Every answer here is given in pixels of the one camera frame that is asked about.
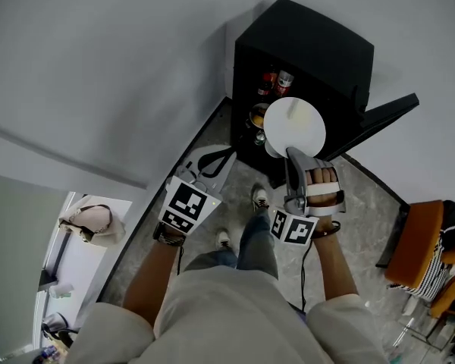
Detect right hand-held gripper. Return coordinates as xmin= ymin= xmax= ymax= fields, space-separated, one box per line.
xmin=269 ymin=146 xmax=347 ymax=247

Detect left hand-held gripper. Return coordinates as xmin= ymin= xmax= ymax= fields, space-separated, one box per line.
xmin=158 ymin=144 xmax=238 ymax=236

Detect white round plate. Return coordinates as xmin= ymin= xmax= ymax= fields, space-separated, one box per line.
xmin=262 ymin=96 xmax=327 ymax=158

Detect black cabinet with glass door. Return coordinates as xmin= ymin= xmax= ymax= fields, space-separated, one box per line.
xmin=230 ymin=0 xmax=421 ymax=189

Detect person's right forearm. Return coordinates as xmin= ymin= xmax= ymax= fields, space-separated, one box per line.
xmin=310 ymin=216 xmax=359 ymax=303

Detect person's left forearm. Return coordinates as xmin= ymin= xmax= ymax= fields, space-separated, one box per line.
xmin=121 ymin=237 xmax=183 ymax=328

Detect person's right hand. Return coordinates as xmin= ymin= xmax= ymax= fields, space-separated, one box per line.
xmin=305 ymin=167 xmax=338 ymax=207

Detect person's right white sneaker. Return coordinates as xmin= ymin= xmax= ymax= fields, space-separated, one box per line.
xmin=250 ymin=183 xmax=270 ymax=212

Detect person's white sneaker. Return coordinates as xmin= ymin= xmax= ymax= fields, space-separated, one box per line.
xmin=215 ymin=228 xmax=233 ymax=250
xmin=250 ymin=183 xmax=270 ymax=212

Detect bowl with orange fruit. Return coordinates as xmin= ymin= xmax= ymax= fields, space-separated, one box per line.
xmin=249 ymin=102 xmax=270 ymax=130

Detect thin black wristband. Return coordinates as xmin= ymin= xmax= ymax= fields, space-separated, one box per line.
xmin=311 ymin=220 xmax=342 ymax=240

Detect person's left white sneaker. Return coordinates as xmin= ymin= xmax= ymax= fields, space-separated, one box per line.
xmin=215 ymin=228 xmax=233 ymax=250

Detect red drink can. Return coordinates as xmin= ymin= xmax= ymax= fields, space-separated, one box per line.
xmin=275 ymin=70 xmax=295 ymax=97

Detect blue jeans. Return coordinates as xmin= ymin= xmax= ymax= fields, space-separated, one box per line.
xmin=184 ymin=210 xmax=280 ymax=280

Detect orange chair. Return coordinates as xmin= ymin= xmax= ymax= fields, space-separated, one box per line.
xmin=384 ymin=199 xmax=455 ymax=320

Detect beige handbag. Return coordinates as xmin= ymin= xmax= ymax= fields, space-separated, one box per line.
xmin=58 ymin=204 xmax=127 ymax=246

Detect beige shirt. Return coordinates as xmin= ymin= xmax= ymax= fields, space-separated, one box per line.
xmin=64 ymin=265 xmax=390 ymax=364

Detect black white striped garment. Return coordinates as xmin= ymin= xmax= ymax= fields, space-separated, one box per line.
xmin=387 ymin=199 xmax=455 ymax=302

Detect white slipper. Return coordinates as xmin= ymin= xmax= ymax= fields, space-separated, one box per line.
xmin=401 ymin=296 xmax=418 ymax=316

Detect pale green cup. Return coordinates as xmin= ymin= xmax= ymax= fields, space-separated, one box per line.
xmin=48 ymin=281 xmax=75 ymax=300

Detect silver kettle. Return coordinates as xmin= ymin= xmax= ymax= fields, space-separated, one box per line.
xmin=41 ymin=312 xmax=69 ymax=335

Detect pile of colourful packets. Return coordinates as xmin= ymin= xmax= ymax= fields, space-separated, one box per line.
xmin=32 ymin=345 xmax=64 ymax=364

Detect dark beaded bracelets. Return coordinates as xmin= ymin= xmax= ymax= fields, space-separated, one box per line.
xmin=162 ymin=231 xmax=187 ymax=248

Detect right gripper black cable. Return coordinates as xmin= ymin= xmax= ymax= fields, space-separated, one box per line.
xmin=300 ymin=240 xmax=314 ymax=312

